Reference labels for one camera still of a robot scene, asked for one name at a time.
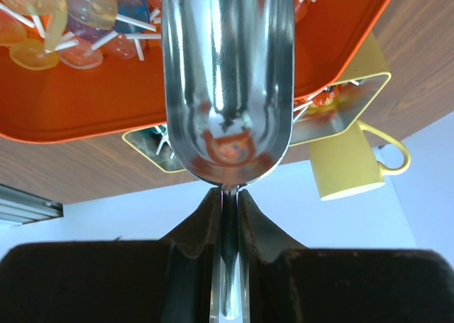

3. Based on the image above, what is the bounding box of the gold tin of lollipops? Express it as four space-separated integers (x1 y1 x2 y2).
121 30 392 174

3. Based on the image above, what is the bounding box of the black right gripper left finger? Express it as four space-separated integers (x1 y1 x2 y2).
1 188 221 322

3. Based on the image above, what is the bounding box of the orange tin of lollipops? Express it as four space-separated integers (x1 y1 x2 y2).
1 0 390 143

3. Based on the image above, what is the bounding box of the yellow mug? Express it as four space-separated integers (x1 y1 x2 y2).
309 120 411 201

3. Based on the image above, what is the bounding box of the aluminium frame rail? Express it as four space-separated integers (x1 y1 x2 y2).
1 185 63 229

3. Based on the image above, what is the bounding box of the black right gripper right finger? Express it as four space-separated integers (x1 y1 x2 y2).
238 190 453 322

